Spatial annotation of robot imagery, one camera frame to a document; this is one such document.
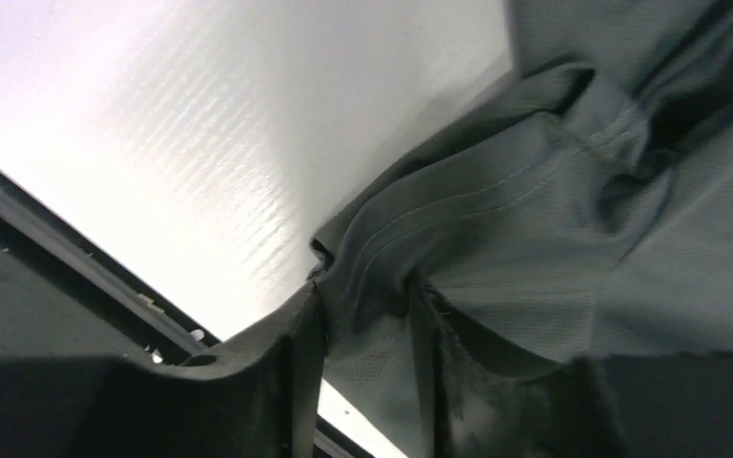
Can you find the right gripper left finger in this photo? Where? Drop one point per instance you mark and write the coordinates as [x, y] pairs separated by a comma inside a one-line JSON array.
[[255, 395]]

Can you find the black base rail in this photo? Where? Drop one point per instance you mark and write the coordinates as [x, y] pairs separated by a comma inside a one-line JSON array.
[[62, 298]]

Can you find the dark grey t-shirt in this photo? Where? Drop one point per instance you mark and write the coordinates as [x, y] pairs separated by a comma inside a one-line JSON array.
[[588, 209]]

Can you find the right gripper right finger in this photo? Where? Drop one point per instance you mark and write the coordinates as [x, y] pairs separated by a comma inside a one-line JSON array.
[[487, 397]]

